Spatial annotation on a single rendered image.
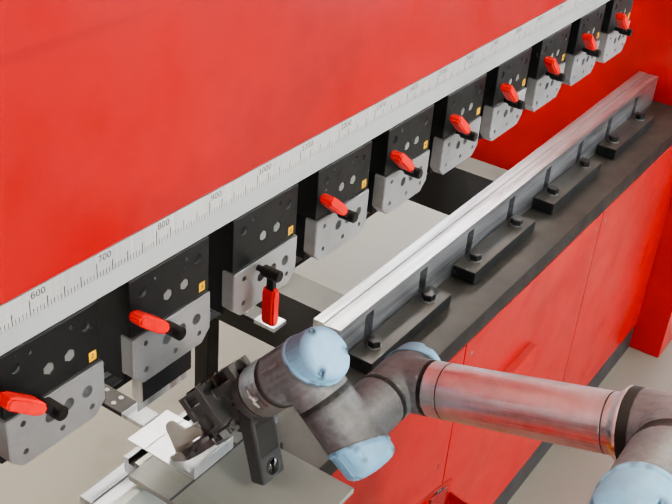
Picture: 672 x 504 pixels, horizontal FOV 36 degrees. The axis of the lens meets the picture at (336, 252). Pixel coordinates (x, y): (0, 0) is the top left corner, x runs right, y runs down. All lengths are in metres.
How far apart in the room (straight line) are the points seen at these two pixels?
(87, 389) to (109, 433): 1.78
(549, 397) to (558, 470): 1.86
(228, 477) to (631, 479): 0.63
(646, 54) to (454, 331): 1.48
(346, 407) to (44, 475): 1.80
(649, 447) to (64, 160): 0.68
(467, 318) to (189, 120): 0.98
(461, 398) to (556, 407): 0.13
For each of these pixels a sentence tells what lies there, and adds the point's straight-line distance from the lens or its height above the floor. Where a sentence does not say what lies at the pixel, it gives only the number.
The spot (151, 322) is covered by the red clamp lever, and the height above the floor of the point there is 1.30.
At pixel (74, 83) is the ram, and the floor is 1.62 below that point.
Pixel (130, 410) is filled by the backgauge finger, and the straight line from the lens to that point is 1.60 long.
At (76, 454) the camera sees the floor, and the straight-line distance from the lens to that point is 3.03.
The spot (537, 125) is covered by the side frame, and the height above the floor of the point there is 0.68.
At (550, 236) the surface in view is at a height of 0.88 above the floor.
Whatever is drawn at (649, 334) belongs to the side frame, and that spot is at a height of 0.08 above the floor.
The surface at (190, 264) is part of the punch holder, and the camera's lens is 1.36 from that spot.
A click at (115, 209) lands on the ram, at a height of 1.45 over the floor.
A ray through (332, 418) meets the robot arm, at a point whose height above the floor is 1.22.
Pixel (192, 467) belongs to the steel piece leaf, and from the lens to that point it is 1.51.
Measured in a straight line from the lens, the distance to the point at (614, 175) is 2.77.
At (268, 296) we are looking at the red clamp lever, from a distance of 1.49.
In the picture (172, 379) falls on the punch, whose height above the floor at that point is 1.11.
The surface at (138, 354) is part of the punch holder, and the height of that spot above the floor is 1.23.
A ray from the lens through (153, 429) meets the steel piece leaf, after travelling 1.57.
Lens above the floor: 2.04
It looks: 31 degrees down
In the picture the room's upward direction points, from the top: 5 degrees clockwise
